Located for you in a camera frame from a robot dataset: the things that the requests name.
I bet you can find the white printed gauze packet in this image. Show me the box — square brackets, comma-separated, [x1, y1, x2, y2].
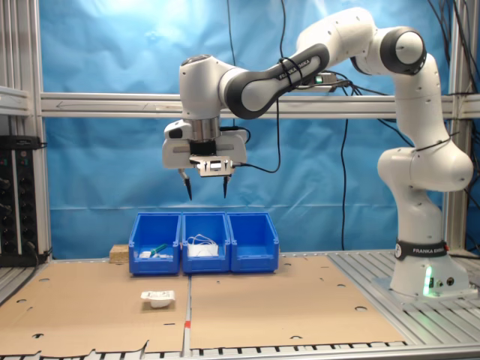
[140, 289, 176, 309]

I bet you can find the blue bin with cotton packet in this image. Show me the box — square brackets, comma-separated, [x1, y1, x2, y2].
[226, 212, 281, 274]

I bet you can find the stack of white face masks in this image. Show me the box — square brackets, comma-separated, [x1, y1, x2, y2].
[186, 234, 221, 259]

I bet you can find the blue bin with masks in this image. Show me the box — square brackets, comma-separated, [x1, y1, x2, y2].
[181, 212, 230, 275]

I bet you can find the blue bin with syringe packets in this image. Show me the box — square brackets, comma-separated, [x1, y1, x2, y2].
[128, 212, 183, 277]

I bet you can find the cork board block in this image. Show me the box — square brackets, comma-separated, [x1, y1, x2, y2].
[109, 244, 132, 263]

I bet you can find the grey box-shaped device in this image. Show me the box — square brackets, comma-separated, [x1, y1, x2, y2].
[295, 71, 338, 93]

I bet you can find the black adapter box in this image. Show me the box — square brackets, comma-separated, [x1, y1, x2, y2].
[0, 135, 42, 150]

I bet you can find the black power strip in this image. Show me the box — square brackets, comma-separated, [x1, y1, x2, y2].
[0, 148, 16, 256]
[16, 148, 38, 256]

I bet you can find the short aluminium side beam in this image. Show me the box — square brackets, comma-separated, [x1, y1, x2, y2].
[0, 85, 31, 116]

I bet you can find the wrist camera with metal bracket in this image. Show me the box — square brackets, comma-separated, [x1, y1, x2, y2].
[189, 139, 236, 178]

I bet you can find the black camera cable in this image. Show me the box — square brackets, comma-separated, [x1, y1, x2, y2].
[232, 0, 305, 174]

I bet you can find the aluminium horizontal frame beam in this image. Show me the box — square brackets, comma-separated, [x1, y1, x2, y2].
[39, 91, 462, 120]

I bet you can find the long black hanging cable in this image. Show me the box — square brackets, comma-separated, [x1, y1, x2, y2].
[339, 80, 356, 251]

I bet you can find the thin black hanging cable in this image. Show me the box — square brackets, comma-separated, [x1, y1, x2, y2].
[226, 0, 238, 72]

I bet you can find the aluminium frame post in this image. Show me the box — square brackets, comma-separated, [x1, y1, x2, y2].
[9, 0, 53, 260]
[444, 0, 480, 252]

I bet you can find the black cable bundle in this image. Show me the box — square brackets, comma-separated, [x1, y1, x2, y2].
[427, 0, 480, 263]

